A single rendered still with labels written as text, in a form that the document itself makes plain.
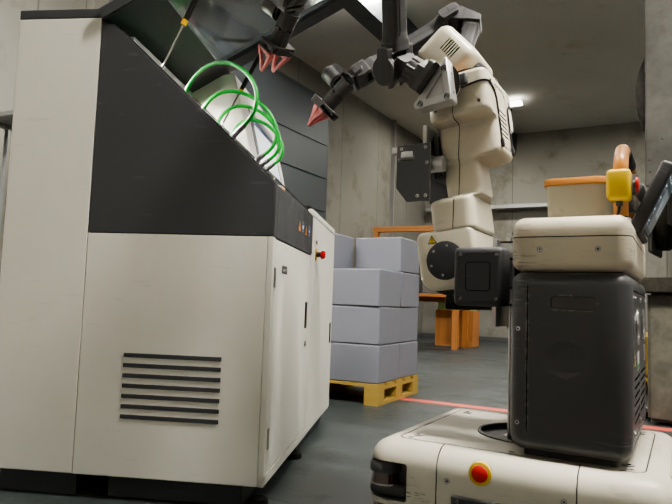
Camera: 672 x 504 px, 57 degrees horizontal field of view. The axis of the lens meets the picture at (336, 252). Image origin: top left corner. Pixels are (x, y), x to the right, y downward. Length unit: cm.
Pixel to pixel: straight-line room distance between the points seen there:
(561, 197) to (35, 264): 154
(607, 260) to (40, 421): 164
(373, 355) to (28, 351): 216
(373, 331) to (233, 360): 196
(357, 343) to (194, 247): 205
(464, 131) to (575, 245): 50
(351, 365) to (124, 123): 225
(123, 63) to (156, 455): 119
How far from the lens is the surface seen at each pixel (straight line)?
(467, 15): 229
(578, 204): 161
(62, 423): 208
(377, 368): 372
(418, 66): 166
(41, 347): 209
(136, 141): 201
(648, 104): 371
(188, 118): 197
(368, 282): 373
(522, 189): 1136
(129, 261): 196
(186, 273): 189
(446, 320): 950
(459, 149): 174
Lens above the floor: 61
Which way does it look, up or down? 5 degrees up
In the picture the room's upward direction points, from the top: 2 degrees clockwise
